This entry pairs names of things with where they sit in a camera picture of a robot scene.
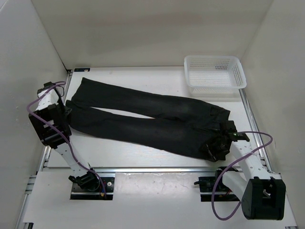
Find aluminium front rail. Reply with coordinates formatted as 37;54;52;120
95;167;218;173

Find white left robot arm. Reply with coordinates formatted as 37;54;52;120
26;81;101;191

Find white perforated plastic basket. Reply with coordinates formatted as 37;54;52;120
184;55;247;97

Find aluminium left side rail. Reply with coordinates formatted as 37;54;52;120
14;69;73;229

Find black trousers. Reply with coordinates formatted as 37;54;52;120
65;78;230;159

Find white front cover board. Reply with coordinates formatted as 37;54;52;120
23;172;296;229

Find black corner bracket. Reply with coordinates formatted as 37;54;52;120
74;68;90;72

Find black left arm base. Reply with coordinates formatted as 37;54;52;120
69;172;115;200

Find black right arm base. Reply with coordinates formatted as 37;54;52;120
194;167;239;202

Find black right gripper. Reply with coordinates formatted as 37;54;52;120
200;133;229;162

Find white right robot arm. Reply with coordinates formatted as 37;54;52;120
194;121;286;220

